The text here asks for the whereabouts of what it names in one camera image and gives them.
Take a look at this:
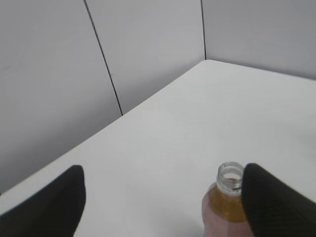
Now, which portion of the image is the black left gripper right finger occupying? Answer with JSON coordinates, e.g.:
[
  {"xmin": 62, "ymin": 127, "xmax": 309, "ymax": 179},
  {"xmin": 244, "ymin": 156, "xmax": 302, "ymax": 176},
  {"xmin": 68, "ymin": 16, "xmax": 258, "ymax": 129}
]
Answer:
[{"xmin": 241, "ymin": 163, "xmax": 316, "ymax": 237}]

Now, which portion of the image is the peach oolong tea bottle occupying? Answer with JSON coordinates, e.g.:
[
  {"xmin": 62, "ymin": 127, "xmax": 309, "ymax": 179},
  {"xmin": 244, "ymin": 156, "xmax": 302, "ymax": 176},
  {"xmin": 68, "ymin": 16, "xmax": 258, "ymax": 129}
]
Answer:
[{"xmin": 201, "ymin": 161, "xmax": 253, "ymax": 237}]

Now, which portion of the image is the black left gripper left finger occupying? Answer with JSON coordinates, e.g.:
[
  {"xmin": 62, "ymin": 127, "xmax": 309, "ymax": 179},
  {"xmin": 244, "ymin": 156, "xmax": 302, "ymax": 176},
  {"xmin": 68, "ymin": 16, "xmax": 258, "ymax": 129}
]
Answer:
[{"xmin": 0, "ymin": 165, "xmax": 86, "ymax": 237}]

